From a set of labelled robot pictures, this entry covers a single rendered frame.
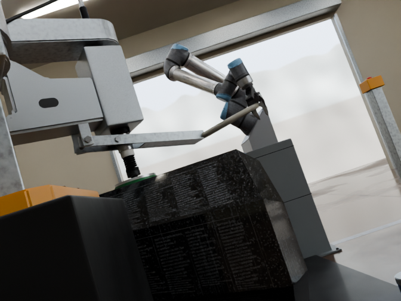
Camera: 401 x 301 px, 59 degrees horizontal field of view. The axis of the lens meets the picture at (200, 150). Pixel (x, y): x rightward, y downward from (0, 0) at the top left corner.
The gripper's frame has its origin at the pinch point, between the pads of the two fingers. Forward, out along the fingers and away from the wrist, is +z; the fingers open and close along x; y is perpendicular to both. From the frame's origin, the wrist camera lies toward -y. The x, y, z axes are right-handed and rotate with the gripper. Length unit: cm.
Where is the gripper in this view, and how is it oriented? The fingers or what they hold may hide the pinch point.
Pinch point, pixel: (262, 116)
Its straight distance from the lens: 211.6
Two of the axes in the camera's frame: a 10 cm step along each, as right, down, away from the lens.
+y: 3.8, -2.1, 9.0
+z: 4.9, 8.7, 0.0
